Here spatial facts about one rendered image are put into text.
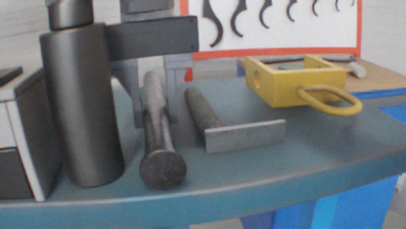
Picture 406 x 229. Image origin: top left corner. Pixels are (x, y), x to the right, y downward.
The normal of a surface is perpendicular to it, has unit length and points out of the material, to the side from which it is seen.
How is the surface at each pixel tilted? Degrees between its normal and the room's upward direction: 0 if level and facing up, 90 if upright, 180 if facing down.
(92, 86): 90
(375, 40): 90
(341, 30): 90
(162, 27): 89
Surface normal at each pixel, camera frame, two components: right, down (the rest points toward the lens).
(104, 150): 0.70, 0.23
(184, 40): 0.18, 0.33
